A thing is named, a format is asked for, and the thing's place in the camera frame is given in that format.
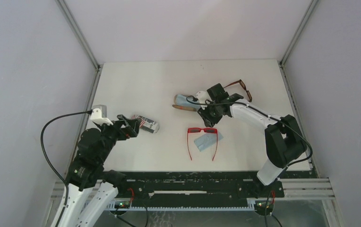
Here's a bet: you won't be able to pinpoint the red sunglasses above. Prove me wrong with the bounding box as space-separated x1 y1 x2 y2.
187 127 219 162

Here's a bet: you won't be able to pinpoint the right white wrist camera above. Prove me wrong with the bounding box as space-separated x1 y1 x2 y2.
195 91 212 110

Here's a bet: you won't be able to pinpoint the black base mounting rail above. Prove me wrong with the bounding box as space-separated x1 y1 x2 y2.
117 170 318 208

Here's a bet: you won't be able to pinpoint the flag print glasses case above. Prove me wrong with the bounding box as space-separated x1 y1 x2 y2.
131 114 160 133

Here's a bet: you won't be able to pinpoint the right aluminium frame post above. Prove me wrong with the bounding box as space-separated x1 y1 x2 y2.
279 0 320 171

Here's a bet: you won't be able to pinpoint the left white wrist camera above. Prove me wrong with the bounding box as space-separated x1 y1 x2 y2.
89 105 113 126

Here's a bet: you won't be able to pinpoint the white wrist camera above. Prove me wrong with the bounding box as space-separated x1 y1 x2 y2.
89 105 113 126
195 91 212 110

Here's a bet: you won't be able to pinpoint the aluminium frame post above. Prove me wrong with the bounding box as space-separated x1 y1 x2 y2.
279 0 320 171
55 0 103 179

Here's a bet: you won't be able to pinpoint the brown tortoise sunglasses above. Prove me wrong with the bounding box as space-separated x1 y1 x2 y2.
224 79 252 102

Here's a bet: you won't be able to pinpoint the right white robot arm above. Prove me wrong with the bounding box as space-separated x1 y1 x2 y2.
187 83 311 186

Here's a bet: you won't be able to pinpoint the left aluminium frame post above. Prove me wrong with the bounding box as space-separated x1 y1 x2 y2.
55 0 103 179

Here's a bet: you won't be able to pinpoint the light blue cleaning cloth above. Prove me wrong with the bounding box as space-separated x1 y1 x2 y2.
174 94 200 109

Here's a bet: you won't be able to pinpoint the brown striped glasses case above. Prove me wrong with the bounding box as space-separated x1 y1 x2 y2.
172 94 200 112

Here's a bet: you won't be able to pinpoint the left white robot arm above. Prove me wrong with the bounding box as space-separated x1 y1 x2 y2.
51 109 142 227

